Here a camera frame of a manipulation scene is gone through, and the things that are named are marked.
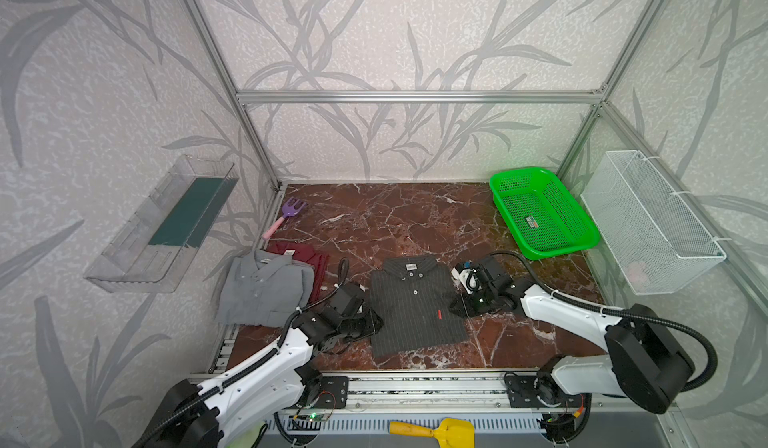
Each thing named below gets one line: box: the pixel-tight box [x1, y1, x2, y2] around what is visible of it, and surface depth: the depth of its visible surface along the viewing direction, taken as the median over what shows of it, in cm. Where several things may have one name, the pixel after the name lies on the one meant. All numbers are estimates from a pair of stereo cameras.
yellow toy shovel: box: [389, 418, 475, 448], surface depth 68 cm
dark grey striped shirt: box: [370, 256, 469, 358], surface depth 86 cm
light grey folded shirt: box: [214, 250, 315, 327], surface depth 88 cm
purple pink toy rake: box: [262, 197, 308, 240], surface depth 113 cm
